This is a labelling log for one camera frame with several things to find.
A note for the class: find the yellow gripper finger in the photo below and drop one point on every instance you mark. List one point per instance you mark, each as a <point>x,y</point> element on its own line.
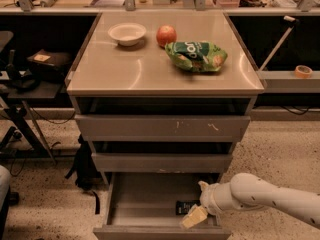
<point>196,215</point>

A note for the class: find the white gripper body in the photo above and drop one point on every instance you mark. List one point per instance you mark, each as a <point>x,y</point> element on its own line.
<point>207,198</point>

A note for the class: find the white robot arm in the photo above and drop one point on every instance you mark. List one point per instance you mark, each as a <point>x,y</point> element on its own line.
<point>246,192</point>

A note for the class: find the grey open bottom drawer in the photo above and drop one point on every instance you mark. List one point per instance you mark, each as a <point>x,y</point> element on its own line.
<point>141,206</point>

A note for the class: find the grey middle drawer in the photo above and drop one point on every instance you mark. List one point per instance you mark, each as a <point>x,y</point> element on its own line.
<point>161,163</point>

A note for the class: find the grey drawer cabinet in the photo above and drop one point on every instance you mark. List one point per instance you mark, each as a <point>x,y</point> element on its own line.
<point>111,79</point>

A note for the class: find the grey top drawer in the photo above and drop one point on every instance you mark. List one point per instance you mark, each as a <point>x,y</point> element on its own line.
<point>162,128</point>

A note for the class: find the black backpack on floor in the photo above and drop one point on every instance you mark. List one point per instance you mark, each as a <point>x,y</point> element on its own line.
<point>87,174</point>

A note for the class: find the green chip bag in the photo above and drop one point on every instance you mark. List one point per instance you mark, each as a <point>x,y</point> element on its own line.
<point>200,57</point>

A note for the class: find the orange tape roll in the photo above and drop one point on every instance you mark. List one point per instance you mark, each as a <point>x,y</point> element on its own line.
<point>303,72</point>

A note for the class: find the red apple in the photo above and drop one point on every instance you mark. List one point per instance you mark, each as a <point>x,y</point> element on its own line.
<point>165,35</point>

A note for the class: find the white bowl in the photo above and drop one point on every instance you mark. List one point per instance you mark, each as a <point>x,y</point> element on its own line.
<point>127,34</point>

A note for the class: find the black box with label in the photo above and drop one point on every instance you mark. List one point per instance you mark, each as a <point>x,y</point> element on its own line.
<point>45,61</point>

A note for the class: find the black side table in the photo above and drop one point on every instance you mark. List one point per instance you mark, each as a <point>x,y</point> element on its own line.
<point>17,108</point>

